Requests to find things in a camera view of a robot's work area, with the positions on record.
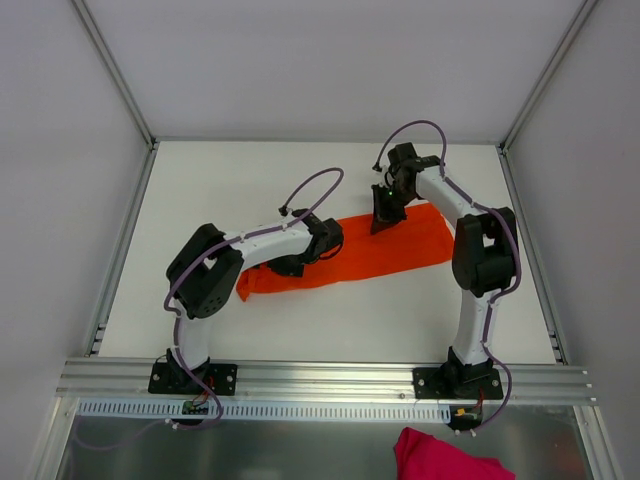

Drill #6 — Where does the orange t-shirt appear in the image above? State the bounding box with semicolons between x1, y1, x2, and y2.
235;203;454;301

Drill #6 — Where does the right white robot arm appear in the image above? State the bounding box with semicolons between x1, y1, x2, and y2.
371;143;521;400

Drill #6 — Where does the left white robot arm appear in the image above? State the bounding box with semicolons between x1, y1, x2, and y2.
148;210;344;396

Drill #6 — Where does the pink t-shirt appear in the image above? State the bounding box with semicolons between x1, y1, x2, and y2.
394;427;516;480

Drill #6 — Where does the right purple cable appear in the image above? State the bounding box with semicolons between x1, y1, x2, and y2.
372;119;521;401

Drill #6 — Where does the right aluminium frame post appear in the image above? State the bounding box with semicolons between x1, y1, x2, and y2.
499;0;601;154

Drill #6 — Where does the aluminium frame post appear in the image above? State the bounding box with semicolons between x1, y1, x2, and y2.
499;0;601;154
69;0;156;150

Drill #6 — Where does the slotted white cable duct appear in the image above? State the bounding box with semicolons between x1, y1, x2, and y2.
76;398;451;425

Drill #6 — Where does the aluminium mounting rail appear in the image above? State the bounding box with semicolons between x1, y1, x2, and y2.
55;356;597;405

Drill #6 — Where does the left aluminium frame post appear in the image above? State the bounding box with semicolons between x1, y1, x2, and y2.
69;0;156;150

